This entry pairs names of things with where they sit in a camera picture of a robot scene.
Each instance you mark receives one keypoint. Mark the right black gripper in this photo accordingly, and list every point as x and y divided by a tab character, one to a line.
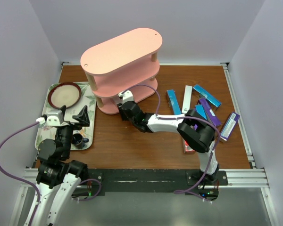
123	110

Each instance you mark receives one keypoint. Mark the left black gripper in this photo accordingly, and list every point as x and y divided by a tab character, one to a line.
69	121

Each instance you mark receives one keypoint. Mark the blue toothpaste box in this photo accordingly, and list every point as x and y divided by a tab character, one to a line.
171	96
200	110
215	102

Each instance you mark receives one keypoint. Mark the red toothpaste box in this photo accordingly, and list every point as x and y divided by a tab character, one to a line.
187	148
187	99

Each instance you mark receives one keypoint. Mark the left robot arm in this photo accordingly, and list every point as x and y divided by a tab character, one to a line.
56	180

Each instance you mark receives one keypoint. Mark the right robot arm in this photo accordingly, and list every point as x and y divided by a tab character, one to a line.
197	132

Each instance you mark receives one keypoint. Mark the pink three-tier shelf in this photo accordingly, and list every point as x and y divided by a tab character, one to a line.
127	62

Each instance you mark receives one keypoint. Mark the dark red rimmed plate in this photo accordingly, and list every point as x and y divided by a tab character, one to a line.
66	93

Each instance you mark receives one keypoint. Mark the dark mug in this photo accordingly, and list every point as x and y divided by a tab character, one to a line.
79	141

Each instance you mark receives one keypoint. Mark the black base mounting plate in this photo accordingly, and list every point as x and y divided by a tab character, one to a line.
178	181

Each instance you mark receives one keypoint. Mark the purple toothpaste box upper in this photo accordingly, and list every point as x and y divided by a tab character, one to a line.
209	112

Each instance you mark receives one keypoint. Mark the purple toothpaste box right edge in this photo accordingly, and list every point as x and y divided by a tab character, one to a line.
229	126

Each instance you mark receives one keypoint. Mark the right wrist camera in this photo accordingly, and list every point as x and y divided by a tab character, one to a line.
125	96

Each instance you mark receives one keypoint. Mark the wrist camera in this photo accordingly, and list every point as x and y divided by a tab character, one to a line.
52	119
125	96

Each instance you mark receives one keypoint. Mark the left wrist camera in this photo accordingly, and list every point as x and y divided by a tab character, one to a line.
52	119

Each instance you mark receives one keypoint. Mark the aluminium frame rail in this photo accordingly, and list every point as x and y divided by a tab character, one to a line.
240	178

